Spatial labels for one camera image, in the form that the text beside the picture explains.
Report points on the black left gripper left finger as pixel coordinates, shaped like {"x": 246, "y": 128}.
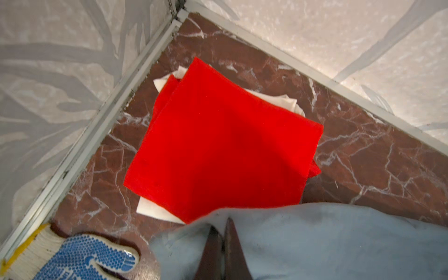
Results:
{"x": 210, "y": 266}

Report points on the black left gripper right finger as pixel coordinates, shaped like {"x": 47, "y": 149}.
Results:
{"x": 234, "y": 260}

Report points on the grey t-shirt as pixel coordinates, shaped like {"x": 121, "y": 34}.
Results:
{"x": 314, "y": 241}

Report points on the white folded t-shirt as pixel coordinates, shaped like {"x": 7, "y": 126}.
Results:
{"x": 149, "y": 208}

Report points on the red folded t-shirt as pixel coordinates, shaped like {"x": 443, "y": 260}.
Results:
{"x": 212, "y": 145}

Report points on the blue dotted work glove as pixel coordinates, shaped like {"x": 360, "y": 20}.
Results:
{"x": 47, "y": 256}

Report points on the aluminium frame enclosure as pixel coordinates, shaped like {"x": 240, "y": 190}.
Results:
{"x": 107, "y": 119}

